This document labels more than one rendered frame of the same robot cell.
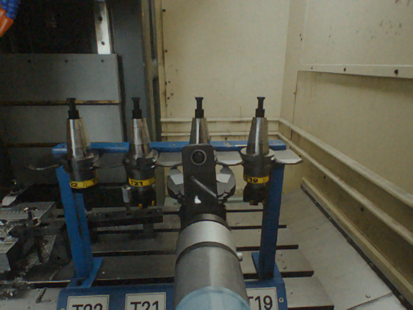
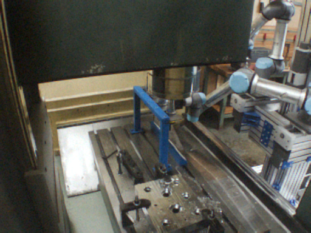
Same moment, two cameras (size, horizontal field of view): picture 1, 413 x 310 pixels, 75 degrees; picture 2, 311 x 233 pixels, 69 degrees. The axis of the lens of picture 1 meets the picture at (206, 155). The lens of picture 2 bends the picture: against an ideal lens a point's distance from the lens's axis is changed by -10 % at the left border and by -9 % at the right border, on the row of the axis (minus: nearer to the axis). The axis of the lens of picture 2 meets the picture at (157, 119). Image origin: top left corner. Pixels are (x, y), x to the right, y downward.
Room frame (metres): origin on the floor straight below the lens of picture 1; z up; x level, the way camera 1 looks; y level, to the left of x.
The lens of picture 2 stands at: (0.91, 1.27, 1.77)
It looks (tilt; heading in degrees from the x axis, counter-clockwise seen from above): 28 degrees down; 250
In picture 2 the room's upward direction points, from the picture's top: 1 degrees clockwise
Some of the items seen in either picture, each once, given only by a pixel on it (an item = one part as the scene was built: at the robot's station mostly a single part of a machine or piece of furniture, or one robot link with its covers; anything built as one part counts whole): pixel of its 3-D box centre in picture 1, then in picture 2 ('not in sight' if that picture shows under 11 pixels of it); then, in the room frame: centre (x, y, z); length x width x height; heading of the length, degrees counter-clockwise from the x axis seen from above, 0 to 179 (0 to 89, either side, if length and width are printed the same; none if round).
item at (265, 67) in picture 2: not in sight; (263, 67); (-0.36, -0.04, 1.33); 0.13 x 0.12 x 0.14; 12
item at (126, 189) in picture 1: (127, 204); (119, 163); (0.75, 0.25, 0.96); 0.03 x 0.03 x 0.13
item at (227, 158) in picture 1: (228, 158); not in sight; (0.48, -0.04, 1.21); 0.07 x 0.05 x 0.01; 3
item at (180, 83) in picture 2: not in sight; (172, 74); (0.60, 0.55, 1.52); 0.16 x 0.16 x 0.12
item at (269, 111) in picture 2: not in sight; (280, 130); (-0.41, 0.21, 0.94); 0.36 x 0.27 x 0.27; 88
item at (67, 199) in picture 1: (76, 221); (163, 147); (0.52, 0.29, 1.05); 0.10 x 0.05 x 0.30; 3
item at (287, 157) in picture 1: (285, 157); not in sight; (0.49, -0.15, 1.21); 0.07 x 0.05 x 0.01; 3
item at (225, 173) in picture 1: (225, 185); not in sight; (0.45, -0.04, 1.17); 0.09 x 0.03 x 0.06; 159
